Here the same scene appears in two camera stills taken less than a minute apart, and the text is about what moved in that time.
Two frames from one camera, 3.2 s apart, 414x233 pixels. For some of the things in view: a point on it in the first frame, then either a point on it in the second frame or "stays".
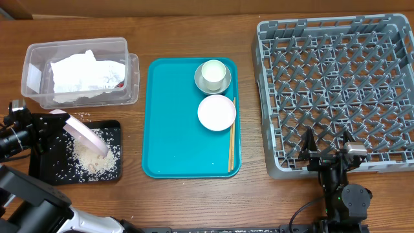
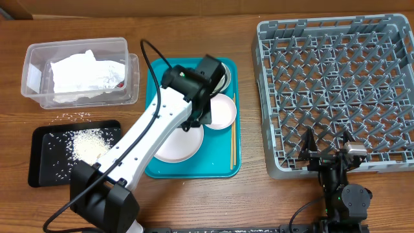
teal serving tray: x=175 y=144 stays
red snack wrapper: x=120 y=85 stays
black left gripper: x=41 y=134 → x=206 y=116
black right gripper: x=320 y=158 stays
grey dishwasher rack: x=329 y=75 stays
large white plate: x=84 y=134 → x=180 y=145
